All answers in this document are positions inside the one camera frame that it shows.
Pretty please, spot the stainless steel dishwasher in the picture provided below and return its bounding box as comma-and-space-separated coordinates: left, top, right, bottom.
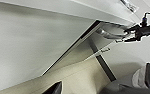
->
40, 19, 127, 78

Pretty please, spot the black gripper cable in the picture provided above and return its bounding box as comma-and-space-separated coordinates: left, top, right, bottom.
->
141, 11, 150, 28

